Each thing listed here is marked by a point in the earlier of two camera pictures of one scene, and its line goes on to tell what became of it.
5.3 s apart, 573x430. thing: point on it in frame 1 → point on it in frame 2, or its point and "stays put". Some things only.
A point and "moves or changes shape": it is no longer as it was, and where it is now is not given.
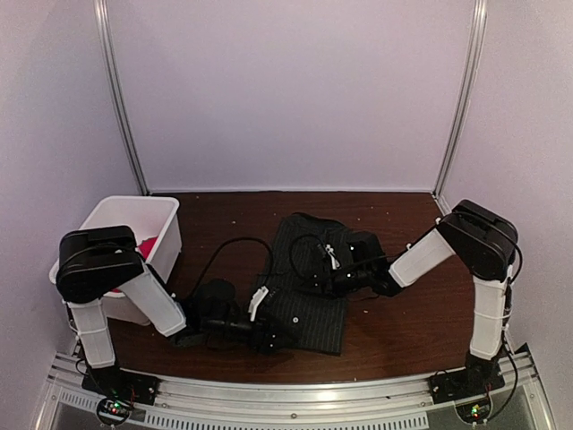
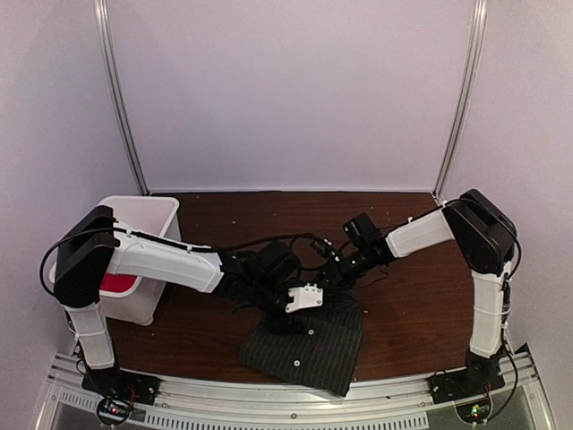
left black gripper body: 254,340 → 279,326
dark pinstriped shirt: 306,253 moves or changes shape
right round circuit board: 474,411 stays put
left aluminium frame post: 102,10 stays put
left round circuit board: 113,411 stays put
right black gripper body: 338,287 stays put
